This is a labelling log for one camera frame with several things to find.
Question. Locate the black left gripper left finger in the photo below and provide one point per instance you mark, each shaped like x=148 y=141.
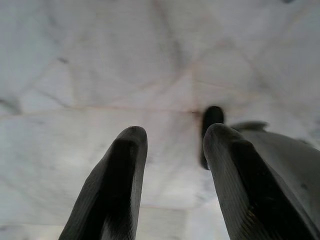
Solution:
x=120 y=180

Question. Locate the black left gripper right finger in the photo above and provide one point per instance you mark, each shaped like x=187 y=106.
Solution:
x=232 y=175

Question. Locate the black robot foot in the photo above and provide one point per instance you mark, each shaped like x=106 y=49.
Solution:
x=213 y=115

